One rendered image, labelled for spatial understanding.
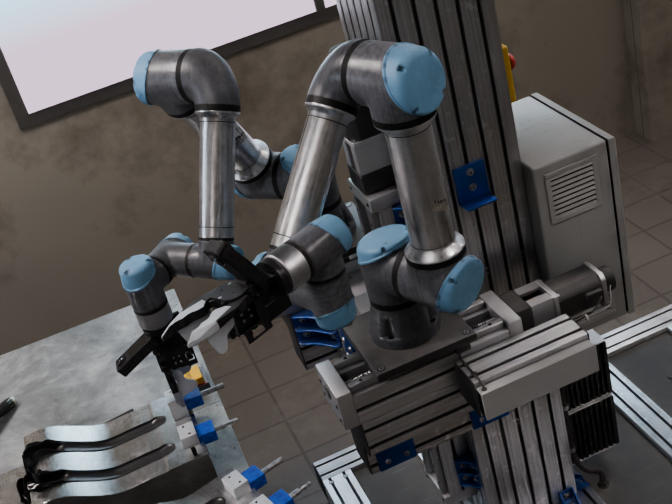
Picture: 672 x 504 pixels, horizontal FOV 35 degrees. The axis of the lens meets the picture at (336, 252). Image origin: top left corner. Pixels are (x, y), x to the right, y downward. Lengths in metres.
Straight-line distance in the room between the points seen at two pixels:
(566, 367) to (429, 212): 0.49
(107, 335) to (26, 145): 1.29
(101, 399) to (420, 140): 1.25
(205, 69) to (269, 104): 2.03
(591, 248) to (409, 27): 0.70
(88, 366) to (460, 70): 1.32
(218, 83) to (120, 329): 1.01
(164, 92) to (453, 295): 0.76
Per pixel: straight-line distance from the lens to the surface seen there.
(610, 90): 4.94
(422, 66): 1.81
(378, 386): 2.19
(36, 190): 4.18
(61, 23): 3.99
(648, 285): 4.04
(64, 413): 2.78
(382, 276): 2.08
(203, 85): 2.22
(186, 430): 2.35
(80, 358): 2.96
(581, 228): 2.43
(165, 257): 2.29
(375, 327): 2.18
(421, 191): 1.90
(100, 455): 2.44
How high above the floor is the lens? 2.32
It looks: 30 degrees down
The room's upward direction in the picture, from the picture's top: 16 degrees counter-clockwise
